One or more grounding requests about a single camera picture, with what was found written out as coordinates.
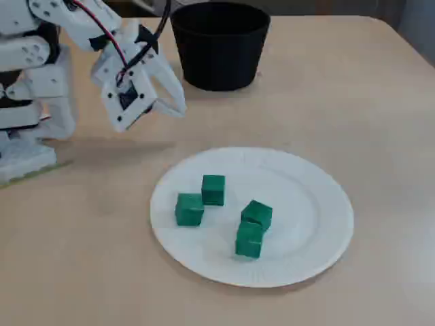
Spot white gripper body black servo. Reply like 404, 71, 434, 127
101, 18, 164, 75

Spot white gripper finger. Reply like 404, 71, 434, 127
146, 55, 188, 118
148, 97, 186, 119

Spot green block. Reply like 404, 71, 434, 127
174, 192, 205, 228
241, 199, 274, 232
201, 174, 226, 207
234, 220, 265, 259

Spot black pot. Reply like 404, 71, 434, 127
169, 1, 272, 92

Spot white paper plate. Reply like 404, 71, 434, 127
150, 146, 355, 289

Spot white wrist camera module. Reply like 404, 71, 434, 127
90, 54, 159, 133

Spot red servo wire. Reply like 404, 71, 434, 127
71, 0, 130, 69

